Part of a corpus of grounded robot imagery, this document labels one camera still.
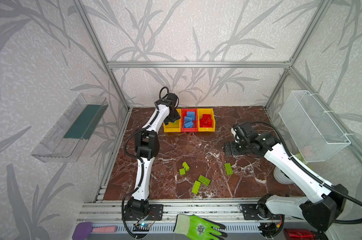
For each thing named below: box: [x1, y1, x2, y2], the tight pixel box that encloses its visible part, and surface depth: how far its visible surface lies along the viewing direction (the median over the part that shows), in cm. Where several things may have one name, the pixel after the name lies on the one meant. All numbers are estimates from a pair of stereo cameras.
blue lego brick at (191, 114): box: [187, 111, 196, 119], surface depth 112 cm
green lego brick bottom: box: [191, 180, 201, 195], surface depth 82 cm
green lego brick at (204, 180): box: [198, 174, 211, 186], surface depth 85 cm
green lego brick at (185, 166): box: [182, 161, 190, 171], surface depth 89 cm
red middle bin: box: [181, 108, 199, 133], surface depth 107 cm
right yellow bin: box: [197, 108, 216, 132], surface depth 107 cm
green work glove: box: [173, 214, 228, 240], surface depth 70 cm
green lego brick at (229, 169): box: [224, 163, 234, 176], surface depth 88 cm
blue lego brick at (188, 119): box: [184, 116, 193, 122], surface depth 114 cm
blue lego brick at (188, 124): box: [184, 121, 194, 128], surface depth 107 cm
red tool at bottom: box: [283, 228, 316, 240], surface depth 67 cm
